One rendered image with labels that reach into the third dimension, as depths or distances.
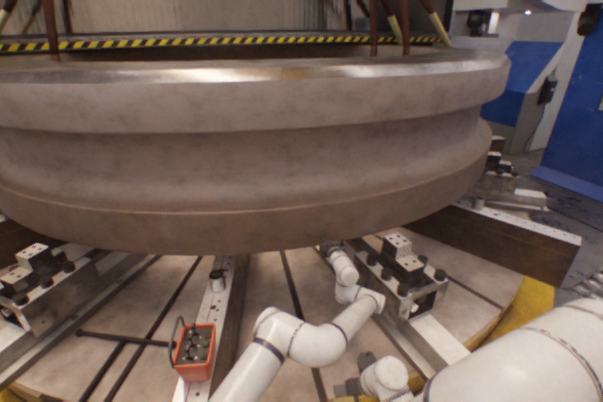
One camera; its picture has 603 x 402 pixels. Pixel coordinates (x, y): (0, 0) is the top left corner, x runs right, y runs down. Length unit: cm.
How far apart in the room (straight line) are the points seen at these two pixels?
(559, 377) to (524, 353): 4
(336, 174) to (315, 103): 46
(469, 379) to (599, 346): 16
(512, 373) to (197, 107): 133
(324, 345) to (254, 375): 22
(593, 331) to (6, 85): 209
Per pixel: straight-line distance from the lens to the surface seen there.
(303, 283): 233
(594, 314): 56
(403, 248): 189
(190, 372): 141
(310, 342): 102
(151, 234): 180
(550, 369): 46
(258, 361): 102
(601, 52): 565
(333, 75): 147
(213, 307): 171
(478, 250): 289
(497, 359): 46
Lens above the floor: 189
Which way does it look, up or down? 28 degrees down
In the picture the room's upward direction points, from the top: straight up
